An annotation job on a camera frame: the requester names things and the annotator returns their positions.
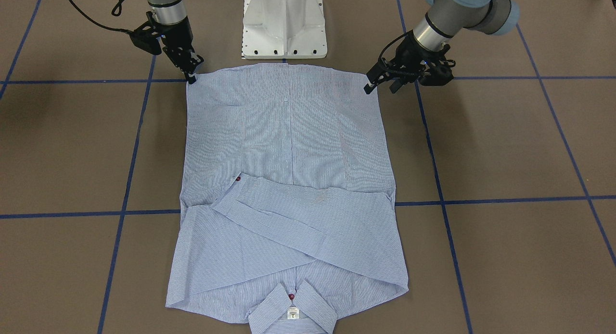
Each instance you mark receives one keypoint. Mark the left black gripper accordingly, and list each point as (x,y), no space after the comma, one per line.
(409,53)

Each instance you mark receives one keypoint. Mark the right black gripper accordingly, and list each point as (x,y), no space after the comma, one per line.
(176,36)

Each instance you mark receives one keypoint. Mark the blue striped button shirt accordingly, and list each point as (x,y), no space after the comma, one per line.
(287,205)

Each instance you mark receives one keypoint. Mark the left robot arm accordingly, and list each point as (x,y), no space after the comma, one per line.
(445,18)

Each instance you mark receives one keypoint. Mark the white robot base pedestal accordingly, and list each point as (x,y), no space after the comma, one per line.
(284,29)

